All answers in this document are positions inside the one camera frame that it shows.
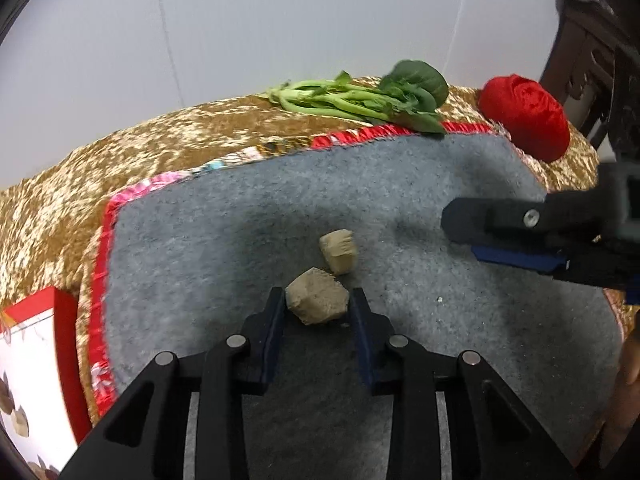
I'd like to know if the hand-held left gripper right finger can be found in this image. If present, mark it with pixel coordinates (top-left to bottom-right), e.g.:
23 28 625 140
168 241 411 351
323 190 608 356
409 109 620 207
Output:
349 288 576 480

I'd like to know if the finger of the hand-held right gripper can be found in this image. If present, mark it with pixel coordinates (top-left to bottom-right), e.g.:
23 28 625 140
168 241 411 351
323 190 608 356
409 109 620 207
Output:
470 237 640 292
441 191 608 247

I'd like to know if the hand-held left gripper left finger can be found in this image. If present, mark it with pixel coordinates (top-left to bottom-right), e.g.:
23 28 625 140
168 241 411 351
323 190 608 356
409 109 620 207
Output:
59 288 287 480

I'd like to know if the grainy beige yam chunk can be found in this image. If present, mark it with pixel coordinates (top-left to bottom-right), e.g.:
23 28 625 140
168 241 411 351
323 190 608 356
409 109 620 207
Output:
285 267 350 326

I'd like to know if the tan cake piece farther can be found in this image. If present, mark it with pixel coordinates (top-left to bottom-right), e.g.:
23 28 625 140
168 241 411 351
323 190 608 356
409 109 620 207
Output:
319 229 358 276

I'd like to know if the red box with white inside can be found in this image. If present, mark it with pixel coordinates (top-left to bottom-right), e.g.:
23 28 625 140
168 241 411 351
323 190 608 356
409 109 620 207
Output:
0 287 94 480

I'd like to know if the red velvet cloth bundle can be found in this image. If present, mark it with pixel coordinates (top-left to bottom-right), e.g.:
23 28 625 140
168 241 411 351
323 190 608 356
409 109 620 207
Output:
478 74 571 164

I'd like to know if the grey felt mat red trim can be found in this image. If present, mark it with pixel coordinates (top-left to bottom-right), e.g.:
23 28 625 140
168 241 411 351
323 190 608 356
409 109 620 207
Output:
87 122 626 480

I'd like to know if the green leafy bok choy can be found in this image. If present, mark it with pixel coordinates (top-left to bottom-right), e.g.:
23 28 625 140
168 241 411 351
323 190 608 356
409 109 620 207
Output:
266 60 450 135

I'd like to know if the dark carved wooden furniture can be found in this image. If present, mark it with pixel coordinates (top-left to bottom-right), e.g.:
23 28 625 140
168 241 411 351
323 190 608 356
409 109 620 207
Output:
539 0 640 162

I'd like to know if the gold velvet tablecloth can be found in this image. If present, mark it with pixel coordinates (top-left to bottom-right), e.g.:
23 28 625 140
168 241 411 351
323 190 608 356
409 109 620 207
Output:
0 76 623 466

